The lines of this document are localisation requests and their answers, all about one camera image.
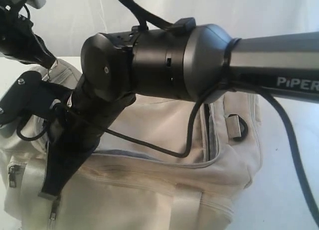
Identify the beige duffel bag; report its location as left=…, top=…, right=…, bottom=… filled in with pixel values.
left=0, top=57, right=264, bottom=230

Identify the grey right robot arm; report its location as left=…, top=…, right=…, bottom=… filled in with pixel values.
left=41, top=24, right=319, bottom=197

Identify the white backdrop curtain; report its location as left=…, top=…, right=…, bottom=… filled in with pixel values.
left=29, top=0, right=319, bottom=57

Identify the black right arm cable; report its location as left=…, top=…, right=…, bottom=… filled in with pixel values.
left=14, top=90, right=319, bottom=230

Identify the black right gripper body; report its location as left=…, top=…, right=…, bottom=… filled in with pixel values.
left=48, top=83, right=136, bottom=153

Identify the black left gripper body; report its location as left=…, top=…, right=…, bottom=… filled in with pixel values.
left=0, top=5, right=37, bottom=63

